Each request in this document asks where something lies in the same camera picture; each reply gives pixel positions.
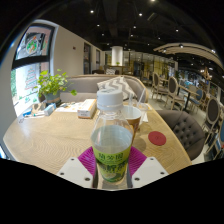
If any window with tree decal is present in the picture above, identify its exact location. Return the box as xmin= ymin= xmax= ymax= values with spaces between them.
xmin=10 ymin=61 xmax=51 ymax=115

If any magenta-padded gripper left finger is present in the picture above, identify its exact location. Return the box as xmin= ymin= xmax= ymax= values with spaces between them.
xmin=56 ymin=146 xmax=98 ymax=190

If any dark grey tufted armchair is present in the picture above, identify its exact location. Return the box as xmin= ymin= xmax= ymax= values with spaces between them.
xmin=156 ymin=109 xmax=206 ymax=162

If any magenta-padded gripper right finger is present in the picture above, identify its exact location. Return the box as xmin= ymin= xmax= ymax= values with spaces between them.
xmin=127 ymin=146 xmax=170 ymax=190

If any clear green-labelled drink bottle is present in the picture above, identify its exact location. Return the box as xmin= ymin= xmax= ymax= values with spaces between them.
xmin=90 ymin=88 xmax=135 ymax=185

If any white tissue box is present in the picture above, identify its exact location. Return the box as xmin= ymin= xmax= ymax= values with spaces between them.
xmin=76 ymin=98 xmax=98 ymax=120

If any white round column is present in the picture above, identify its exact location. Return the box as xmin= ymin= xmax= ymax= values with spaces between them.
xmin=110 ymin=45 xmax=124 ymax=67

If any green potted plant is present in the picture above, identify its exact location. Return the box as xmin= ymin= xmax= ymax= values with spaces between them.
xmin=34 ymin=68 xmax=78 ymax=105

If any white and brown mug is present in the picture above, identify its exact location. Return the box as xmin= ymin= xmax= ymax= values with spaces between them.
xmin=121 ymin=104 xmax=143 ymax=144

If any grey upholstered sofa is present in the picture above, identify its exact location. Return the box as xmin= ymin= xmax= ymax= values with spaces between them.
xmin=59 ymin=73 xmax=150 ymax=105

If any flat round red coaster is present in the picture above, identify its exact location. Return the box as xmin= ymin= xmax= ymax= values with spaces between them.
xmin=147 ymin=130 xmax=168 ymax=147

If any grey chevron cushion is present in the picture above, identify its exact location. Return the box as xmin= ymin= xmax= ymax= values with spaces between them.
xmin=96 ymin=75 xmax=138 ymax=101

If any group of dining chairs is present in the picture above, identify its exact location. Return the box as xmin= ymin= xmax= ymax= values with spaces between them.
xmin=151 ymin=71 xmax=224 ymax=158

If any framed food poster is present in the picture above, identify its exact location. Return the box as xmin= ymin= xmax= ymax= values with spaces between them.
xmin=14 ymin=24 xmax=56 ymax=62

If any group of ceiling lights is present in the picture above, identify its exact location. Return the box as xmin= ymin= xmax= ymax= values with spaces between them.
xmin=88 ymin=0 xmax=218 ymax=56

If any small blue box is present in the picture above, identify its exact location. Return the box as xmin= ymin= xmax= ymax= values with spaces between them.
xmin=43 ymin=102 xmax=57 ymax=117

